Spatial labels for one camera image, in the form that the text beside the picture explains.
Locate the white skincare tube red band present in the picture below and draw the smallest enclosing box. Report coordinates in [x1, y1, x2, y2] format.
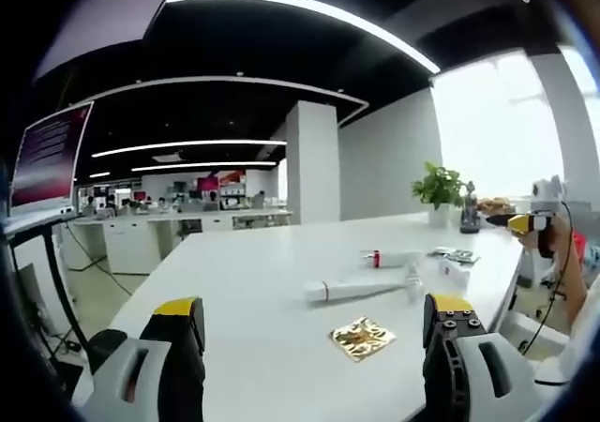
[303, 274, 414, 307]

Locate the dark figurine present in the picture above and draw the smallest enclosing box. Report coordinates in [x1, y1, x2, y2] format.
[459, 180, 481, 234]

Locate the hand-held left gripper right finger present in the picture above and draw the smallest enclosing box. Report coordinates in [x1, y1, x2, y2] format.
[421, 292, 541, 422]

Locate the person's right hand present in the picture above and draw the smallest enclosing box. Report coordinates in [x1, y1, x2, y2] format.
[518, 215, 574, 260]

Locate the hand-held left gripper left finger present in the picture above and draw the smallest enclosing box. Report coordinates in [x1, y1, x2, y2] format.
[70, 295, 208, 422]

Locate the gold foil skincare sachet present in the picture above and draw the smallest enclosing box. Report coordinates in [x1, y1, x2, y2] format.
[327, 315, 398, 363]

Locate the white counter row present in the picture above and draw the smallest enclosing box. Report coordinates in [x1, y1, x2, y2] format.
[60, 208, 295, 276]

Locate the person's white clothing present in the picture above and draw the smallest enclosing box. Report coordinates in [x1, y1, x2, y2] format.
[532, 294, 600, 398]

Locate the black chair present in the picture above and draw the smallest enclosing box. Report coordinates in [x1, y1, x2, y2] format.
[85, 327, 128, 375]

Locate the hanging ceiling panel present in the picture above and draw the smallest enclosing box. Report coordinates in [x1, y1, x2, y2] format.
[33, 0, 189, 84]

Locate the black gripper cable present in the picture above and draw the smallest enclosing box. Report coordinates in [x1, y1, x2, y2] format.
[517, 198, 576, 355]

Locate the green potted plant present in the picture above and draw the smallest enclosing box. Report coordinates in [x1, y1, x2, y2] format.
[411, 160, 466, 229]

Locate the computer monitor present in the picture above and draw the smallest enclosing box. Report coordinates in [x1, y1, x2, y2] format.
[7, 100, 96, 218]

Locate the small clear skincare bottle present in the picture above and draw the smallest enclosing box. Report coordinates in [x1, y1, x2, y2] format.
[403, 263, 424, 302]

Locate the white skincare bottle red cap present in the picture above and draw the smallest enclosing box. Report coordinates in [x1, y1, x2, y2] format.
[359, 249, 427, 270]

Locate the basket of snacks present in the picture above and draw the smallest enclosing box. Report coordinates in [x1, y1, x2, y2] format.
[476, 197, 518, 218]

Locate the white skincare box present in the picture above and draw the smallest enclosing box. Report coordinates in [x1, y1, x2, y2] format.
[437, 257, 473, 286]

